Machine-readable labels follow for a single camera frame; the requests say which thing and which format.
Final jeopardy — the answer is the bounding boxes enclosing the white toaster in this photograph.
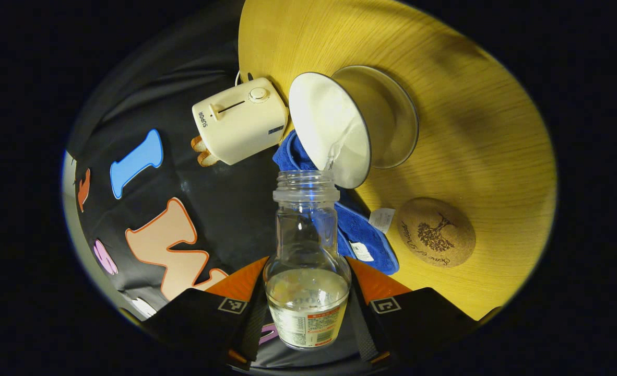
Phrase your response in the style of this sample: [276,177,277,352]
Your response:
[192,77,290,166]

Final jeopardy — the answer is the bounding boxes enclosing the black backdrop cloth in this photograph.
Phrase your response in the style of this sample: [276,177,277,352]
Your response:
[66,0,372,367]

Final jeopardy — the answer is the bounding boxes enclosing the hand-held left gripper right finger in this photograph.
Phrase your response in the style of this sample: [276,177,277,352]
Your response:
[346,256,479,366]

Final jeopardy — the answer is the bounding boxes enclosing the round cork coaster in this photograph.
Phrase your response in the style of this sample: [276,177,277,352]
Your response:
[396,197,477,268]

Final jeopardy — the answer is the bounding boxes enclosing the clear plastic water bottle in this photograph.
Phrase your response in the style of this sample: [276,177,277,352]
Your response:
[263,170,352,350]

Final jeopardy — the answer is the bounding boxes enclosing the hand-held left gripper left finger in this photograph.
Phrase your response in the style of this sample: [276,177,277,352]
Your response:
[140,256,270,371]

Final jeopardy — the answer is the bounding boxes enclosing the blue towel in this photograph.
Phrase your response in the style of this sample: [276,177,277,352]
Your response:
[272,130,400,276]

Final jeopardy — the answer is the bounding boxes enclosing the yellow ceramic saucer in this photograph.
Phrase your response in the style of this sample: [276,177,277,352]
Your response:
[332,65,420,169]

